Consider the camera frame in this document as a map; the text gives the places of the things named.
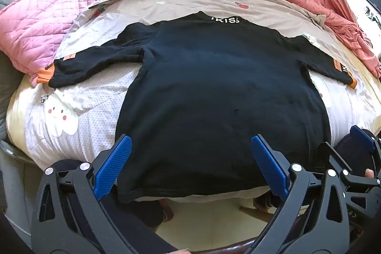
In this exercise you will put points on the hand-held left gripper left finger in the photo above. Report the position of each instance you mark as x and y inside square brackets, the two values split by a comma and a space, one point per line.
[114, 164]

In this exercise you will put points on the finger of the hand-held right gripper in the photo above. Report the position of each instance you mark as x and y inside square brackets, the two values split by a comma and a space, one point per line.
[361, 134]
[336, 161]

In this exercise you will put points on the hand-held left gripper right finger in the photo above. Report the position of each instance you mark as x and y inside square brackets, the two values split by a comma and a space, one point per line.
[268, 161]

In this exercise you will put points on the black sweater with orange patches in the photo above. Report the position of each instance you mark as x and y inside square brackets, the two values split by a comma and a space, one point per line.
[208, 93]

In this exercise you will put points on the person's right hand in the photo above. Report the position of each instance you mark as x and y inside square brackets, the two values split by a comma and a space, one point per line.
[370, 173]

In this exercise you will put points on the person's right leg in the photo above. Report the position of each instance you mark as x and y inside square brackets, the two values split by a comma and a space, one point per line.
[351, 152]

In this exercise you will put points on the printed blanket with cloud figures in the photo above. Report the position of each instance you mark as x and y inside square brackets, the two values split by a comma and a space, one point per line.
[89, 123]

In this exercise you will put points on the pink slipper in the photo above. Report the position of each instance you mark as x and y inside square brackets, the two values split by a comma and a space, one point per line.
[167, 212]

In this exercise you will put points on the white furniture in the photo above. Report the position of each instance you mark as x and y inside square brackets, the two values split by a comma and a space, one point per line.
[373, 16]

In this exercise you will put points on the pink quilted blanket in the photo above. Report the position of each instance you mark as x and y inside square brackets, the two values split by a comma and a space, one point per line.
[44, 19]

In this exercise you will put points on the grey bed frame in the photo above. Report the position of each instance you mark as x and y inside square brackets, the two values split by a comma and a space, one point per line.
[12, 161]

